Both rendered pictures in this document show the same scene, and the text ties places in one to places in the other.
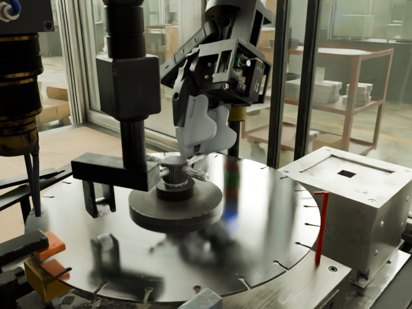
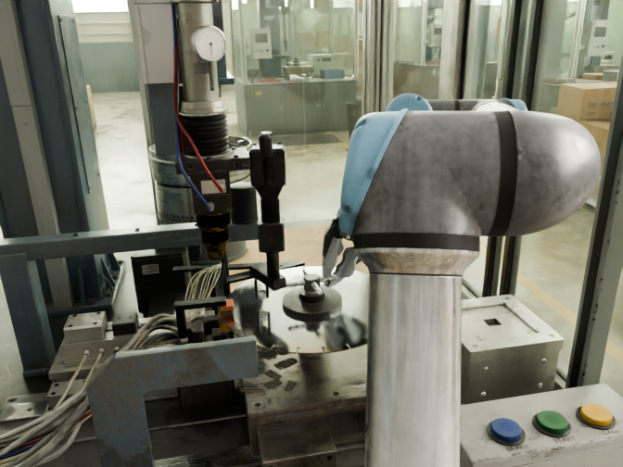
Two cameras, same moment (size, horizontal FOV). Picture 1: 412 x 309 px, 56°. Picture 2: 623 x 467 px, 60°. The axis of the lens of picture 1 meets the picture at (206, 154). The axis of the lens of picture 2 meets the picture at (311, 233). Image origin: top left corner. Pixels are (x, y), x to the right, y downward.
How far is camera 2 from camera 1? 64 cm
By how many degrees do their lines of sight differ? 32
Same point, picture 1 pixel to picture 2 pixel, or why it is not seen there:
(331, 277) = not seen: hidden behind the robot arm
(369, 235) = (468, 373)
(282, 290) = (362, 381)
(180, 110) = (325, 246)
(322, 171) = (474, 314)
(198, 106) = (336, 246)
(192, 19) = not seen: hidden behind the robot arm
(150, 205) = (291, 300)
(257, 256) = (317, 342)
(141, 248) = (269, 321)
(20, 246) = (212, 301)
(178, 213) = (300, 309)
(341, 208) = not seen: hidden behind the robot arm
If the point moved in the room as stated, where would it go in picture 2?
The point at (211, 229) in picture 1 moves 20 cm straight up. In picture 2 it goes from (312, 322) to (310, 213)
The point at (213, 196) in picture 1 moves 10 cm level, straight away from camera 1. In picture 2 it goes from (330, 305) to (359, 284)
